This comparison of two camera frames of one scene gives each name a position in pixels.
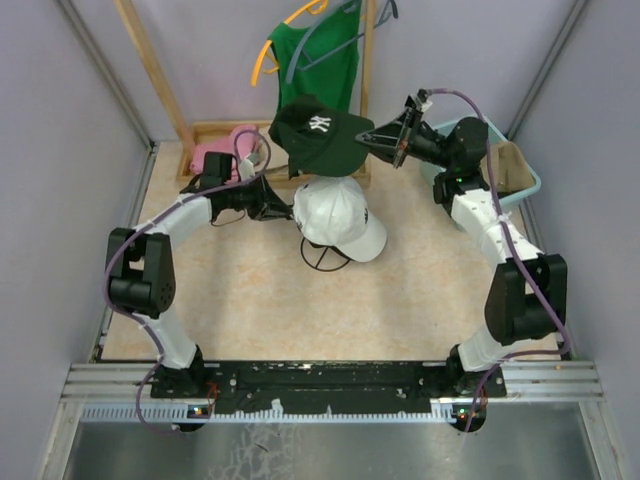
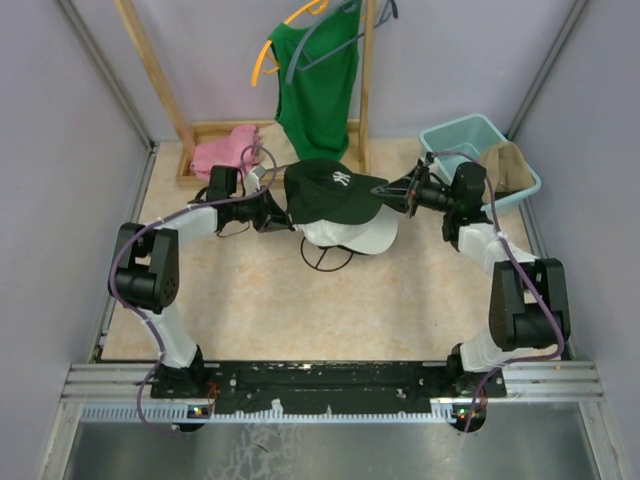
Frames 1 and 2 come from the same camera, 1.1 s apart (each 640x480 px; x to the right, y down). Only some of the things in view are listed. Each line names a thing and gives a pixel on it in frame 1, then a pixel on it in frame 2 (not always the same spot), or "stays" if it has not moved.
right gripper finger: (388, 154) -> (400, 203)
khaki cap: (509, 169) stays
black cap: (318, 140) -> (323, 191)
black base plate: (241, 389) stays
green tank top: (320, 60) stays
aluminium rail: (125, 392) stays
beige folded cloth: (279, 157) stays
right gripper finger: (390, 134) -> (401, 187)
